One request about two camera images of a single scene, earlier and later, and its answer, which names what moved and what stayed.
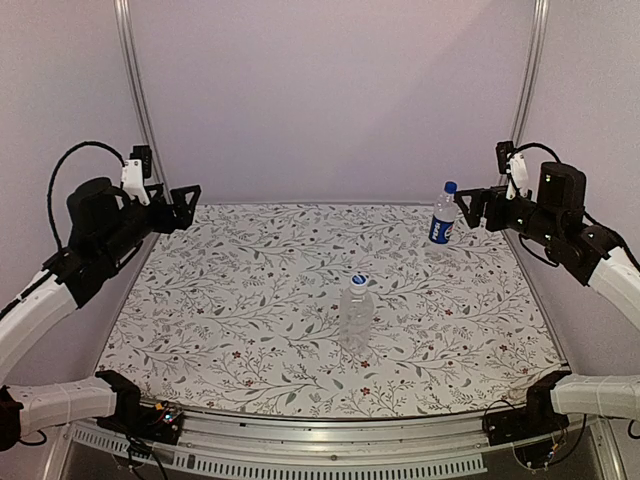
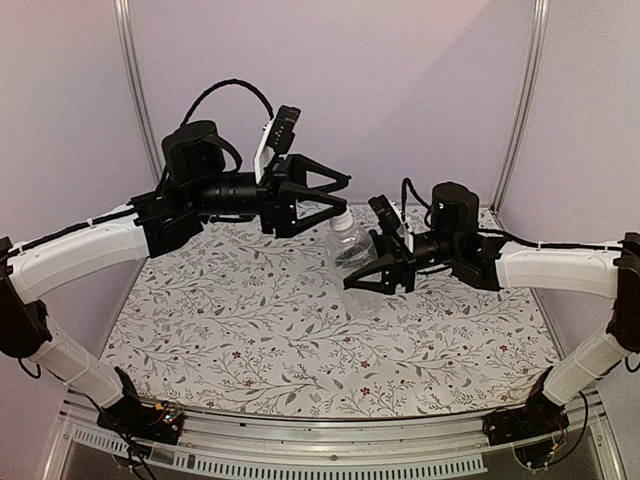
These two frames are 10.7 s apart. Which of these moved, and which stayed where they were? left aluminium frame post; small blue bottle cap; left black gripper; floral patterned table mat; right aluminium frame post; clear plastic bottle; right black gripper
Moved: clear plastic bottle; left black gripper; right black gripper; small blue bottle cap
Stayed: floral patterned table mat; right aluminium frame post; left aluminium frame post
